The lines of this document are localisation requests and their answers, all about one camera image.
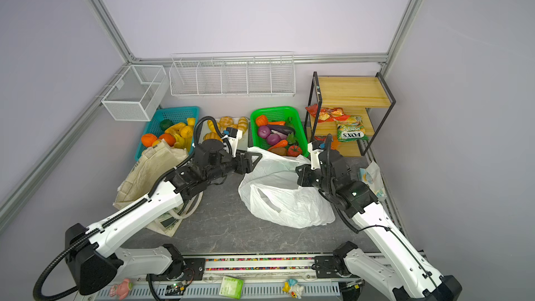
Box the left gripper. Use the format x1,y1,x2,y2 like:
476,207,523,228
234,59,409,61
205,148,261,183

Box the white plastic grocery bag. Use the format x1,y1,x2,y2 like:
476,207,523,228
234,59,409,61
238,147,336,229

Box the beige canvas tote bag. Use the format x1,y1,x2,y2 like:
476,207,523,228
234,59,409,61
113,142,203,237

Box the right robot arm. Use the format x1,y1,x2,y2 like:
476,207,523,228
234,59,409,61
296,137,463,300

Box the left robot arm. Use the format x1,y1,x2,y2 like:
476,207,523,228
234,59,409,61
33,130,262,300

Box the white plastic tray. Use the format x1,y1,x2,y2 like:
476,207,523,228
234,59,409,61
198,116,250,151

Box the orange drink bottle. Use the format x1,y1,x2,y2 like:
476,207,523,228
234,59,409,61
330,136,340,151

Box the purple toy onion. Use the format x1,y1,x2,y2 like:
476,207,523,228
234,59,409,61
257,125,272,139
266,133,281,146

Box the brown toy potato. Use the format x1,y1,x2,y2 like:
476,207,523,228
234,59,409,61
270,147,287,156

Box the red toy tomato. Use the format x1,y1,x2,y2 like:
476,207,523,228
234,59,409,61
286,145,302,157

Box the orange toy carrot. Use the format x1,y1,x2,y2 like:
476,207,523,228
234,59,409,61
268,139,288,151

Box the tissue pack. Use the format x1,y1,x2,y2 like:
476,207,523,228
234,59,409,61
359,162,387,201

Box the orange toy pepper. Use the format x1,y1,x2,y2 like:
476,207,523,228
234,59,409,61
255,114,269,127

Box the green Fox's candy bag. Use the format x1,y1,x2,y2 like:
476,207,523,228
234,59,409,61
337,116,369,142

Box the dark toy eggplant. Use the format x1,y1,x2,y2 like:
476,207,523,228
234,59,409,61
268,124,295,136

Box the toy striped bread roll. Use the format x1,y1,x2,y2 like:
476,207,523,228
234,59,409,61
203,132,222,142

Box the toy croissant bread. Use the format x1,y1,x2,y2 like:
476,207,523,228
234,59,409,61
218,116,234,130

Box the red snack bag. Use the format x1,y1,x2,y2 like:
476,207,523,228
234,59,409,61
306,104,350,123

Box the green plastic basket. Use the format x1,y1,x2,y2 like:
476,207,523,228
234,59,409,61
250,106,309,157

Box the toy banana bunch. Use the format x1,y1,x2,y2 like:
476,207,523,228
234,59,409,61
164,123,194,150

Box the toy orange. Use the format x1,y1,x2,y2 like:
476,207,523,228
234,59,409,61
159,133,176,147
141,133,158,148

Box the teal plastic basket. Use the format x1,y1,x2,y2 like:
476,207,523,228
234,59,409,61
142,106,200,138

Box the green toy lime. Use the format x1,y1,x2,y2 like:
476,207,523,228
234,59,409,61
160,119,174,132

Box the yellow white toy figure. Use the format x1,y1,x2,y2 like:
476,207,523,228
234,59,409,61
282,279,305,299

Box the green small box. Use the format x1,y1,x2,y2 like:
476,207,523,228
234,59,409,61
219,276,244,300

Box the pink toy figure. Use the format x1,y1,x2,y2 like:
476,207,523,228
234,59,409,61
109,279,133,300

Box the wooden black-frame shelf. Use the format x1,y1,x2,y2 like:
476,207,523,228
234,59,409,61
307,72,397,157

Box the long white wire basket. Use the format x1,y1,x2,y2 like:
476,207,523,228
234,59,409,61
169,52,296,97

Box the small white wire basket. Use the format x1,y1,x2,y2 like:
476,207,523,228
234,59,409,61
102,65,170,122

